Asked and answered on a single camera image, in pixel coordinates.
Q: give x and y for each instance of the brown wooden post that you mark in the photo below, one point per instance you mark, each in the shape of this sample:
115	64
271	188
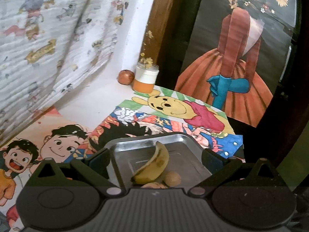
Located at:
155	30

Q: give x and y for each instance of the orange white jar with flowers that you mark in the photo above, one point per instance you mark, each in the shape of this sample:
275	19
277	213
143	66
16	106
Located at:
146	71

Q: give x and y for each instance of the brown longan fruit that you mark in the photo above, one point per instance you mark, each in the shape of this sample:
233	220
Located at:
172	179

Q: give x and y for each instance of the yellow banana with sticker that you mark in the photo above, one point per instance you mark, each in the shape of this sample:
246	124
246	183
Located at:
154	167

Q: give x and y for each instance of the white cartoon print cloth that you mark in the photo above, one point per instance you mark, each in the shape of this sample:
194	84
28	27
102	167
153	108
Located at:
49	47

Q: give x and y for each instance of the winnie pooh drawing paper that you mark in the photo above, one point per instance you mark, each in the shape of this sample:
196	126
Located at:
166	103

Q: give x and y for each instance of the metal tray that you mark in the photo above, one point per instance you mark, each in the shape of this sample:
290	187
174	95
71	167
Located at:
129	154

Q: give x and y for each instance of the colourful anime collage paper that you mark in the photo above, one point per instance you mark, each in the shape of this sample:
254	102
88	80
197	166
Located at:
125	122

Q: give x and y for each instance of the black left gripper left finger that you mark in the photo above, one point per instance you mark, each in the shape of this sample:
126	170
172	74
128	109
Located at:
91	171

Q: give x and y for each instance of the anime boys drawing paper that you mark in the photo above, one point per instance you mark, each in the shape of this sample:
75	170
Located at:
50	136

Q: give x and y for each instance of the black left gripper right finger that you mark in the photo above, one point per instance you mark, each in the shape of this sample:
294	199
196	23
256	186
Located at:
258	179

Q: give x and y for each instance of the brown round ornament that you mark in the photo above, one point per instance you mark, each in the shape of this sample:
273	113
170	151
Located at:
125	77

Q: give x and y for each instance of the girl orange dress painting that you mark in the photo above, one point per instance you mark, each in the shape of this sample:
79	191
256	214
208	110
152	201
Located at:
236	55

